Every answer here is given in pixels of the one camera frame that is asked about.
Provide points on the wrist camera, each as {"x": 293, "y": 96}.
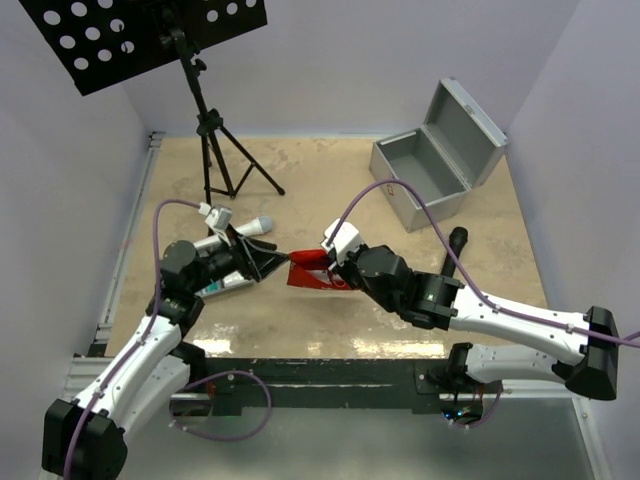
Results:
{"x": 339, "y": 240}
{"x": 217, "y": 217}

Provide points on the grey compartment tray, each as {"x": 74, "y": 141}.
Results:
{"x": 225, "y": 285}

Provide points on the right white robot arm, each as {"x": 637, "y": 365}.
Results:
{"x": 577, "y": 350}

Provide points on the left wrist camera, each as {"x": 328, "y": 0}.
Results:
{"x": 217, "y": 217}

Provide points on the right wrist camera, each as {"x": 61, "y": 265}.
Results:
{"x": 339, "y": 240}

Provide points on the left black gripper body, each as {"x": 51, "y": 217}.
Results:
{"x": 216, "y": 264}

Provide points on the black flashlight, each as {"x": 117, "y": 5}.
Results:
{"x": 457, "y": 240}

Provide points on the grey metal case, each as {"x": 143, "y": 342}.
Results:
{"x": 452, "y": 152}

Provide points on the red first aid pouch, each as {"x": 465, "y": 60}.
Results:
{"x": 310, "y": 269}

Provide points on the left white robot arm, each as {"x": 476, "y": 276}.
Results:
{"x": 87, "y": 437}

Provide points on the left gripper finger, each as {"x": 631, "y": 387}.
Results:
{"x": 262, "y": 263}
{"x": 246, "y": 245}

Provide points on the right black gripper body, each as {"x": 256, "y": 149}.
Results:
{"x": 349, "y": 268}

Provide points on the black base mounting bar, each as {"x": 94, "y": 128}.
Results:
{"x": 422, "y": 386}

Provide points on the black perforated music stand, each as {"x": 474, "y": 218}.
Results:
{"x": 73, "y": 146}

